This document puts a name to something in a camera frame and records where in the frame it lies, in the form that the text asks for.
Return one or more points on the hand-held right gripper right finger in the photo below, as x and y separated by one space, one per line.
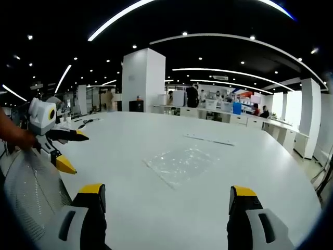
253 221

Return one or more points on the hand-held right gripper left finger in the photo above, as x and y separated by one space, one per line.
78 221

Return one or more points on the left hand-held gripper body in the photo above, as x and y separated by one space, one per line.
41 122

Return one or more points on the clear food packaging bag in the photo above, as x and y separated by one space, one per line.
182 164

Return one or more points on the person's left hand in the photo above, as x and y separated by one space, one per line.
24 139

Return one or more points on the black tool on table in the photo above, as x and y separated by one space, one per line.
87 120

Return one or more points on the grey mesh office chair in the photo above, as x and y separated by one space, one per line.
31 190

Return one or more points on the black cabinet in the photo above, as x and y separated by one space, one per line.
136 106

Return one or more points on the white square pillar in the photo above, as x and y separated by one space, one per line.
143 83

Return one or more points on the long white counter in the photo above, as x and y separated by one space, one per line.
234 118

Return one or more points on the blue storage box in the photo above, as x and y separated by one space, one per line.
236 107

